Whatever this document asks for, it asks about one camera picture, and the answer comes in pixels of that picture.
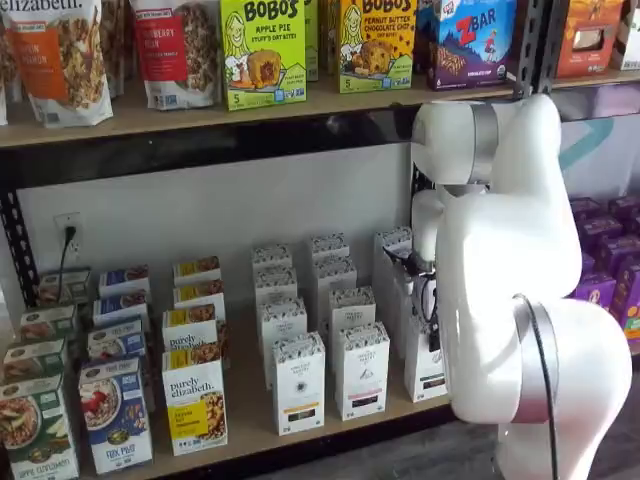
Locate yellow purely elizabeth box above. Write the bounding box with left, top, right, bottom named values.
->
left=160, top=341, right=230, bottom=457
left=171, top=255, right=223, bottom=288
left=160, top=303, right=222, bottom=352
left=171, top=278, right=227, bottom=315

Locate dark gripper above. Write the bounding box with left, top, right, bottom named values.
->
left=382, top=244, right=443, bottom=353

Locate black metal shelf beam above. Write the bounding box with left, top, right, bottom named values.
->
left=0, top=102, right=426, bottom=194

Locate yellow Bobo's peanut butter box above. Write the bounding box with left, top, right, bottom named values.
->
left=338, top=0, right=418, bottom=95

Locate green apple cinnamon box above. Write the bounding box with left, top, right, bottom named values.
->
left=36, top=266, right=93, bottom=308
left=1, top=336, right=70, bottom=387
left=0, top=373, right=82, bottom=480
left=18, top=303, right=80, bottom=345

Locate wooden upper shelf board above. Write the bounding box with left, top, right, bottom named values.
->
left=0, top=67, right=640, bottom=150

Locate blue Zbar box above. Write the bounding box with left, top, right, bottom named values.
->
left=416, top=0, right=519, bottom=92

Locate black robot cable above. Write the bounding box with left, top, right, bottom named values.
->
left=511, top=293, right=561, bottom=480

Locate blue white oatmeal box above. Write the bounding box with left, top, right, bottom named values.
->
left=97, top=264, right=152, bottom=300
left=86, top=318, right=150, bottom=365
left=91, top=288, right=152, bottom=331
left=78, top=356, right=155, bottom=476

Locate white snack box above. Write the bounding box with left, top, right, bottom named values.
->
left=612, top=0, right=640, bottom=72

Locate orange elizabeth granola bag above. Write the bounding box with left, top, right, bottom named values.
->
left=0, top=0, right=115, bottom=129

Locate white wall outlet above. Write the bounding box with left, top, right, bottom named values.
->
left=53, top=211, right=83, bottom=257

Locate purple snack box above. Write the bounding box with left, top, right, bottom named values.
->
left=569, top=196, right=605, bottom=225
left=574, top=214, right=625, bottom=252
left=569, top=271, right=618, bottom=312
left=591, top=233, right=637, bottom=277
left=606, top=194, right=640, bottom=222
left=611, top=255, right=640, bottom=342

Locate black plug with cord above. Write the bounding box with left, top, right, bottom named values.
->
left=58, top=225, right=79, bottom=304

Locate green Bobo's apple pie box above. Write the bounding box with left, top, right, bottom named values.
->
left=218, top=0, right=308, bottom=112

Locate white box pink strip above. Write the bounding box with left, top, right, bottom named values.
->
left=313, top=256, right=358, bottom=332
left=333, top=321, right=392, bottom=422
left=307, top=232, right=351, bottom=265
left=327, top=285, right=378, bottom=375

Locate orange snack box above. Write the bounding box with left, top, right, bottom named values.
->
left=554, top=0, right=627, bottom=80

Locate white box orange strip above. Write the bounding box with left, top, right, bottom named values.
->
left=271, top=331, right=327, bottom=437
left=256, top=297, right=309, bottom=387
left=250, top=243, right=294, bottom=274
left=253, top=266, right=299, bottom=307

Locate white box green strip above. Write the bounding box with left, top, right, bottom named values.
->
left=402, top=279, right=450, bottom=404
left=371, top=226, right=414, bottom=301

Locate red berry granola bag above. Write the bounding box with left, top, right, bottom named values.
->
left=128, top=0, right=222, bottom=112

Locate black perforated shelf upright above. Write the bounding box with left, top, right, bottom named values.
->
left=0, top=188, right=42, bottom=311
left=513, top=0, right=572, bottom=101

